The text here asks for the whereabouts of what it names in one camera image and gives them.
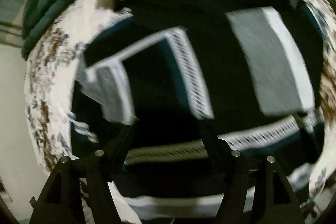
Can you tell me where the black white striped knit sweater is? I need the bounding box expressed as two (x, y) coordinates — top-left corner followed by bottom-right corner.
(69, 0), (325, 220)

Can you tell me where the floral white bed sheet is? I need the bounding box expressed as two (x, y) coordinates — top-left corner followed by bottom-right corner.
(25, 0), (335, 223)

